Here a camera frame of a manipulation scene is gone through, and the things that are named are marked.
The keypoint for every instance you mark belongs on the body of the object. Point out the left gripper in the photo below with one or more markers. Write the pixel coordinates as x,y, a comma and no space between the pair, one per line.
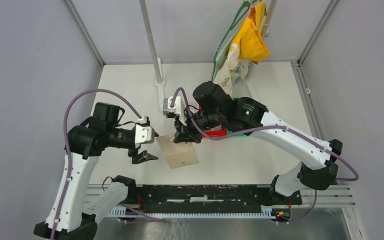
142,156

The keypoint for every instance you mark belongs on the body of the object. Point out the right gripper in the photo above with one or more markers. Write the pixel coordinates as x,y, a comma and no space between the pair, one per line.
185,133

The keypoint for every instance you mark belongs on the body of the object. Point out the tan leather card holder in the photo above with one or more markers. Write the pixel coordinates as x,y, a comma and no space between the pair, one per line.
177,155

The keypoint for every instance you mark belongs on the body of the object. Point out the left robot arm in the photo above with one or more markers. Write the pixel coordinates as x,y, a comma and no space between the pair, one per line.
70,218

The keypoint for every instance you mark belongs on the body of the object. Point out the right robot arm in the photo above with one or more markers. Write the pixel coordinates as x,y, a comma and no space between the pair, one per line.
317,168

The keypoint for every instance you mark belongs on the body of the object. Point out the red plastic bin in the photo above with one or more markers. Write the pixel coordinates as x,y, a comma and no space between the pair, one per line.
217,132

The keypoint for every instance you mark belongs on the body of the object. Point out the white stand pole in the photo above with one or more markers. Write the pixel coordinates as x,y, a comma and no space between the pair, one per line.
156,61

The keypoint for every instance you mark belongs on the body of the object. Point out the green plastic bin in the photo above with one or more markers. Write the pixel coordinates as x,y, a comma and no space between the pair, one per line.
230,132

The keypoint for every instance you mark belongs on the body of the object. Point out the patterned white cloth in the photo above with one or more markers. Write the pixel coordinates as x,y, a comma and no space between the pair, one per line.
229,68

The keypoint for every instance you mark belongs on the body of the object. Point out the yellow cloth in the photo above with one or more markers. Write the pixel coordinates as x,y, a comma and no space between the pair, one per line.
249,36

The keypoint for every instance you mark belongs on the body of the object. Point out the green clothes hanger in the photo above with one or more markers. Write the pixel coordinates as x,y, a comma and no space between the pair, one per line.
241,12

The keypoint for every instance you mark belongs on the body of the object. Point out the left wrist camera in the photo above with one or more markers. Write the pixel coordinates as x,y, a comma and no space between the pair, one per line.
144,134

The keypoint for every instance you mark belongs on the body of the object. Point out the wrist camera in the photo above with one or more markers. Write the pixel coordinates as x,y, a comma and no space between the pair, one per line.
144,134
173,107

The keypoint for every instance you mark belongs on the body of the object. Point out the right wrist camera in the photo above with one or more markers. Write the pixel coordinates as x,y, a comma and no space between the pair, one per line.
173,107

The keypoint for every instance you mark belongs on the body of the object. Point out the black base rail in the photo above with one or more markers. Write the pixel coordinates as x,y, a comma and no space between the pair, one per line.
207,199

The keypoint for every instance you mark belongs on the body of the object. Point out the white cable duct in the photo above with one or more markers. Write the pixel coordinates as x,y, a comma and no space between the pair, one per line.
121,212

